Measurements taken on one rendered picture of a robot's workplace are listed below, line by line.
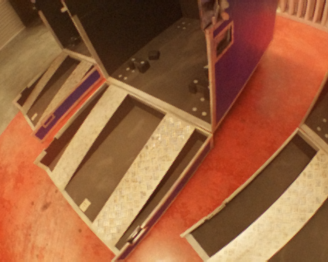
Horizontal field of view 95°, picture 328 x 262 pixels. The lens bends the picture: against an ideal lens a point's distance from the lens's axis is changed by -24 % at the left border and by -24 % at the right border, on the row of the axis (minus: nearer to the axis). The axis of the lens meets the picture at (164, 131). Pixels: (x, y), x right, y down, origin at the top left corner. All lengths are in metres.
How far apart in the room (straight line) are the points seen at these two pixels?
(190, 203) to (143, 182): 0.27
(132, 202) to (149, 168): 0.20
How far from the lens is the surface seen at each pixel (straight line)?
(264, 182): 1.07
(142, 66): 1.33
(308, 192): 1.02
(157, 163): 1.00
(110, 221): 1.10
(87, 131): 1.33
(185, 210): 1.03
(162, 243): 1.04
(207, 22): 0.61
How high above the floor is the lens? 1.01
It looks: 55 degrees down
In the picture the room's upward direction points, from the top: 22 degrees counter-clockwise
